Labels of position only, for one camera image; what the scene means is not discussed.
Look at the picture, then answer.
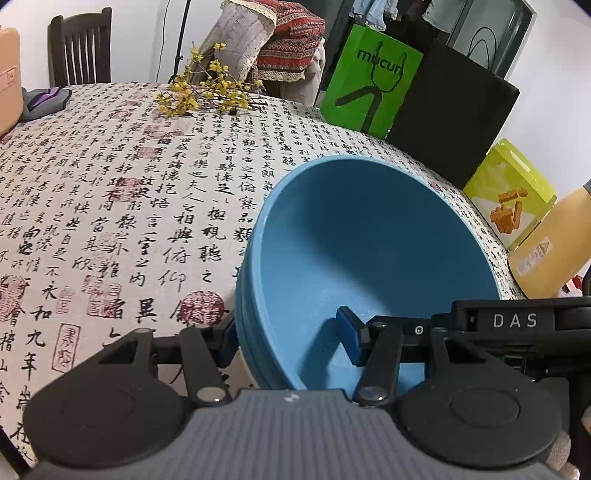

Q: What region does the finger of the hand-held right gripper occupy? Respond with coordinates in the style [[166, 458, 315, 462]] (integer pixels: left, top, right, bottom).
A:
[[367, 315, 458, 337]]

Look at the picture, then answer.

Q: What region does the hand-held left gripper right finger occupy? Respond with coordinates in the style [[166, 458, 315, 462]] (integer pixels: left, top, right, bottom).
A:
[[336, 306, 495, 409]]

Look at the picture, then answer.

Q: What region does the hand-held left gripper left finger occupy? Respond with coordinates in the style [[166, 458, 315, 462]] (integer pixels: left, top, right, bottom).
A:
[[95, 318, 240, 409]]

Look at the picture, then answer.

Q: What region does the yellow thermos jug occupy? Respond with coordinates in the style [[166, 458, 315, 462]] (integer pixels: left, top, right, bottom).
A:
[[508, 178, 591, 298]]

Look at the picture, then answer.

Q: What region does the yellow-green snack box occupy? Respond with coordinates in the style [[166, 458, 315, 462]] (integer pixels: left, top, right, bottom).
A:
[[463, 138, 558, 252]]

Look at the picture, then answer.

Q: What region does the calligraphy printed tablecloth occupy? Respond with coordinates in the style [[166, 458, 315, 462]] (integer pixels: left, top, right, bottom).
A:
[[0, 82, 532, 467]]

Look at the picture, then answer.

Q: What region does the black paper bag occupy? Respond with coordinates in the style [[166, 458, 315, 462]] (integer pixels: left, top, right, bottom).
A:
[[385, 25, 521, 190]]

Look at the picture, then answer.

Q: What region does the green paper bag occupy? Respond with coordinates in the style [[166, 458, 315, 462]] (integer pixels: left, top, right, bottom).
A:
[[320, 23, 424, 139]]

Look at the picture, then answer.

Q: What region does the yellow flower branch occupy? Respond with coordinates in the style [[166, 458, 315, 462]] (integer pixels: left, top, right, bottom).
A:
[[154, 42, 266, 118]]

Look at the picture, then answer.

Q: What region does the beige jacket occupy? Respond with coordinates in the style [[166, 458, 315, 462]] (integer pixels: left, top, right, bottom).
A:
[[302, 39, 328, 108]]

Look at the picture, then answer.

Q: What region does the dark sliding glass door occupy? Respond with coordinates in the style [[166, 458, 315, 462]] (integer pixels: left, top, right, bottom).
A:
[[323, 0, 539, 79]]

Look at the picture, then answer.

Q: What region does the red patterned throw blanket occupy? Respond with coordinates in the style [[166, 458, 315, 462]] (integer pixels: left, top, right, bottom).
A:
[[198, 0, 326, 86]]

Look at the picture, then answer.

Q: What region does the purple cloth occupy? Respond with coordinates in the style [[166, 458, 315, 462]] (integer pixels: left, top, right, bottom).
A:
[[21, 86, 72, 121]]

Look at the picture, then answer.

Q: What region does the studio light on stand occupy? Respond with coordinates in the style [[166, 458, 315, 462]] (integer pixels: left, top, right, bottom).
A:
[[167, 0, 192, 84]]

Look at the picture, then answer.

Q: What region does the white hanging garment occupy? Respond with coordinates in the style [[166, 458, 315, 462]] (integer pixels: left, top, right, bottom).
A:
[[422, 0, 458, 31]]

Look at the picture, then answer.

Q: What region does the light blue hanging shirt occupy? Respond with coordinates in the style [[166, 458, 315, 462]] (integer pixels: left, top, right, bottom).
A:
[[348, 0, 400, 31]]

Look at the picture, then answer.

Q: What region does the dark wooden chair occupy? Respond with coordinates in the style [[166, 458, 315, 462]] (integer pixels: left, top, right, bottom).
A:
[[47, 7, 113, 88]]

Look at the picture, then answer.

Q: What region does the pink hard case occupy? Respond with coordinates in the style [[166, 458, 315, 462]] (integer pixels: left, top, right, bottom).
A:
[[0, 26, 24, 137]]

